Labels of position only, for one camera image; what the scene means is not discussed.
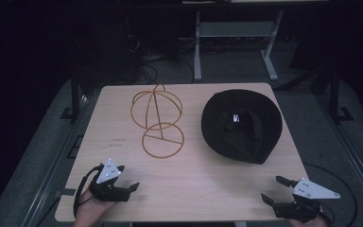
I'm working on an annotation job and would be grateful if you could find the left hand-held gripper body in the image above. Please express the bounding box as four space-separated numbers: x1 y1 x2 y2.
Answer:
89 158 131 203

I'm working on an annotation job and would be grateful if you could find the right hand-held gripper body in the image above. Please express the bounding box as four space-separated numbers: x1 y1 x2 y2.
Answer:
273 177 341 224

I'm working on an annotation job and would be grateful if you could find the gold wire hat stand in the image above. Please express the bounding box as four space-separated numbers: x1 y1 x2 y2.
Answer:
130 82 185 160

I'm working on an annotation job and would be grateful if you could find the black bucket hat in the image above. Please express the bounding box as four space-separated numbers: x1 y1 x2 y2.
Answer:
200 88 284 166

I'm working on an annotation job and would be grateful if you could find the person's right hand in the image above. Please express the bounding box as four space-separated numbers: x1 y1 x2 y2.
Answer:
287 215 329 227

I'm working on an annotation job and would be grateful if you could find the person's left hand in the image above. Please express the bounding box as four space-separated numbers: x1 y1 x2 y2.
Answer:
73 188 118 227

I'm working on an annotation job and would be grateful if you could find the grey metal stand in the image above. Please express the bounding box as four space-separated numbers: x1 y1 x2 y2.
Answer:
193 9 285 83

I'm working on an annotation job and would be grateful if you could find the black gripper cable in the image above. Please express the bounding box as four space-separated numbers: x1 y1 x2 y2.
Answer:
72 164 105 219
302 161 359 227

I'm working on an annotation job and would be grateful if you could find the grey metal floor rail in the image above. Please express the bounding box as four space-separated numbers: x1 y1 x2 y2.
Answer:
20 94 93 227
316 94 363 219

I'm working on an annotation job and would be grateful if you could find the black metal frame post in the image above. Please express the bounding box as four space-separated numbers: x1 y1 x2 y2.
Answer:
328 66 355 124
60 69 88 123

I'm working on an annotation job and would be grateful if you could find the bundle of floor cables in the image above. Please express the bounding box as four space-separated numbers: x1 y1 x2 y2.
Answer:
126 33 197 85

